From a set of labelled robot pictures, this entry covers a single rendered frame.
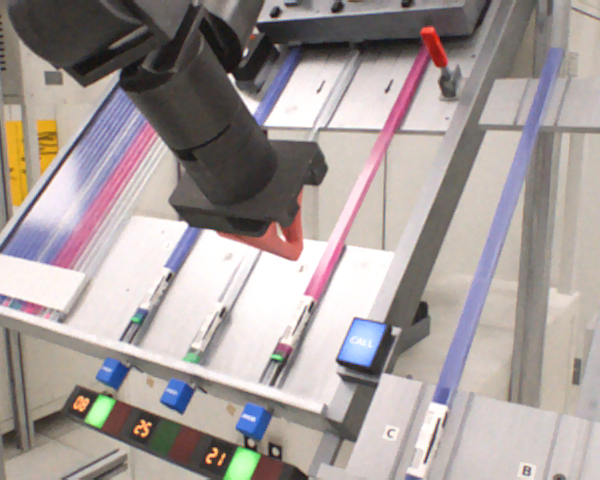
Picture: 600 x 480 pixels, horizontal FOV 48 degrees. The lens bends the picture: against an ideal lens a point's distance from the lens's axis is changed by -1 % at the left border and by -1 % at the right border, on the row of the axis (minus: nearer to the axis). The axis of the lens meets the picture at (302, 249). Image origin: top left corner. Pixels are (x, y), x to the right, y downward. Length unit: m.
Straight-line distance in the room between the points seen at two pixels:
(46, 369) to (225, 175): 1.86
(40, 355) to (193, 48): 1.88
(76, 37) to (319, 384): 0.44
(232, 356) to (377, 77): 0.44
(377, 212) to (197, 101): 2.48
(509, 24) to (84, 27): 0.68
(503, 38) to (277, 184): 0.56
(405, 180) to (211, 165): 2.37
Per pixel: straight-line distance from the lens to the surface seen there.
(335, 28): 1.04
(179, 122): 0.41
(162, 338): 0.85
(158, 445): 0.80
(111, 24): 0.38
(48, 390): 2.29
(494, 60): 0.93
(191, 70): 0.40
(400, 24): 0.99
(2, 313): 1.04
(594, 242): 2.57
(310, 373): 0.72
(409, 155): 2.77
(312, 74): 1.04
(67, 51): 0.41
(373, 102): 0.94
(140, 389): 1.39
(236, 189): 0.45
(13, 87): 2.15
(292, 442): 1.16
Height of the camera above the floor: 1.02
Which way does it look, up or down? 13 degrees down
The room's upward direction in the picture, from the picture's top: straight up
